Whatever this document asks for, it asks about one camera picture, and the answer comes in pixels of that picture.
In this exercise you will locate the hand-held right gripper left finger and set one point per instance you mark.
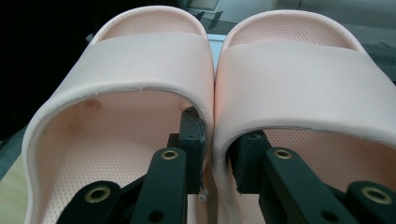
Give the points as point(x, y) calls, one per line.
point(194, 149)

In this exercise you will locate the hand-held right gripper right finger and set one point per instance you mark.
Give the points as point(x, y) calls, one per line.
point(249, 161)

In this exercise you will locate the pink slide slipper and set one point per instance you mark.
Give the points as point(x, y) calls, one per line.
point(140, 62)
point(295, 87)

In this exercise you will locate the white plastic shoe rack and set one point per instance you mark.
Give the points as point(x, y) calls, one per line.
point(217, 49)

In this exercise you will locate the grey floor bracket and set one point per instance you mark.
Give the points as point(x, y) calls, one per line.
point(216, 16)
point(199, 15)

